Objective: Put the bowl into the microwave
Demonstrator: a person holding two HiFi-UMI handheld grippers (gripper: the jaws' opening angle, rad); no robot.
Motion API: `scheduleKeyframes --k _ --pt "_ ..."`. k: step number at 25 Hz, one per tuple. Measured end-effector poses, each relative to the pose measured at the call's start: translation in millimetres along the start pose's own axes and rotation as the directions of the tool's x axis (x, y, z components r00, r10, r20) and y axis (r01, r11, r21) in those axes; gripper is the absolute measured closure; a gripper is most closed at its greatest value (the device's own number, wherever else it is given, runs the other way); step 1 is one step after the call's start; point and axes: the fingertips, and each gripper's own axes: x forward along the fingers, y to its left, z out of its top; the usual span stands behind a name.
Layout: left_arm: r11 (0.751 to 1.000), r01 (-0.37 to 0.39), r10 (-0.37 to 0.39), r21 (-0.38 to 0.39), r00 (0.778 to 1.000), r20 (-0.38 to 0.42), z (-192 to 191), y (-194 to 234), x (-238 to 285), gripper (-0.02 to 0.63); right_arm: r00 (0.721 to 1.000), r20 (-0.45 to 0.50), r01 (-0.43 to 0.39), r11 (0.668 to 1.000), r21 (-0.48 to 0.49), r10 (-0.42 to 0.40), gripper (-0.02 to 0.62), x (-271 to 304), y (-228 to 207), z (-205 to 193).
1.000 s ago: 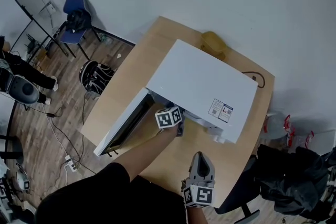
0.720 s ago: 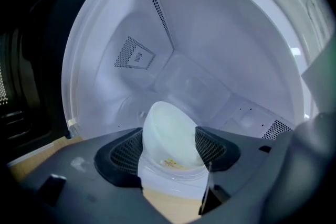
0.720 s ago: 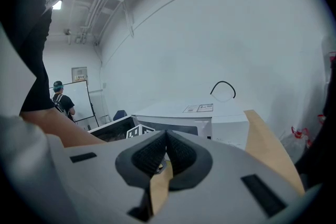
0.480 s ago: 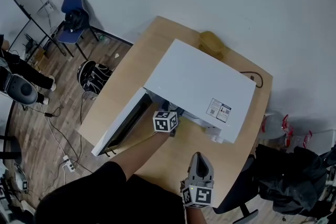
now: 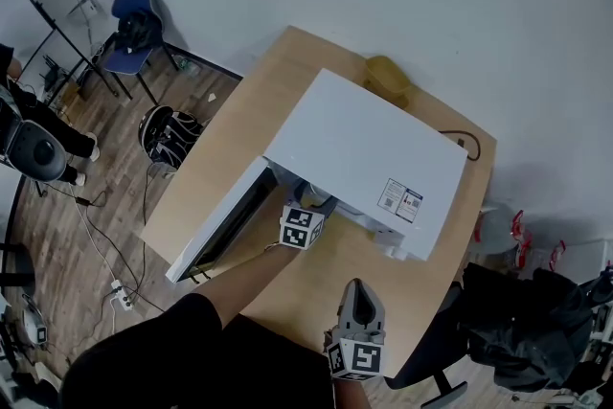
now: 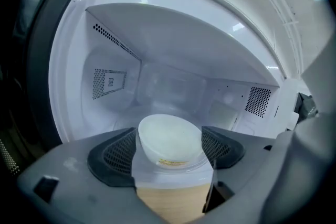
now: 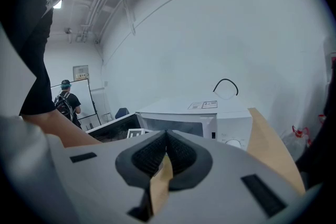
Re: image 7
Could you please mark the black-framed whiteboard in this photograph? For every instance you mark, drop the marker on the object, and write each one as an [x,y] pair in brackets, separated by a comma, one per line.
[84,97]

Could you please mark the blue chair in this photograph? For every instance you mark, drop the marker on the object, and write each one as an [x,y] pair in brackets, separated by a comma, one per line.
[122,112]

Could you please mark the black and teal cap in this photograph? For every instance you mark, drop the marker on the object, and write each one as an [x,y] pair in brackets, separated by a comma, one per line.
[65,83]

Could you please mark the white microwave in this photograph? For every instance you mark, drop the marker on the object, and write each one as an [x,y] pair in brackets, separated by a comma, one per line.
[170,108]

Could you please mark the white ceiling pipes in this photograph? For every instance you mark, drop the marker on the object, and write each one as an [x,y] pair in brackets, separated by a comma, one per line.
[92,13]

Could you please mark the large black bag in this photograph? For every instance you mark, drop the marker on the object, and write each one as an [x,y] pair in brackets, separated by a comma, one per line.
[320,152]

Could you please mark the person's left forearm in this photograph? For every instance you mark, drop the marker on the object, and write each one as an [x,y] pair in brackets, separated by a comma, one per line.
[65,131]

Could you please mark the grey electrical panel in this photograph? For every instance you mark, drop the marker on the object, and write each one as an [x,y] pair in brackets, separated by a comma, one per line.
[81,73]

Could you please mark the long ceiling light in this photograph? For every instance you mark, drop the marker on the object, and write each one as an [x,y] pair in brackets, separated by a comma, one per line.
[57,4]

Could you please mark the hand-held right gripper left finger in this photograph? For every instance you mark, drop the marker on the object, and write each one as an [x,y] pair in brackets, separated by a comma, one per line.
[105,178]

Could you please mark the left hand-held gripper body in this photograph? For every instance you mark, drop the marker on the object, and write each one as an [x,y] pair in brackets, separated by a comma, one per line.
[136,133]

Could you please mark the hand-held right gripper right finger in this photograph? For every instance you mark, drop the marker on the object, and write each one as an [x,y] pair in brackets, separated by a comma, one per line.
[223,191]

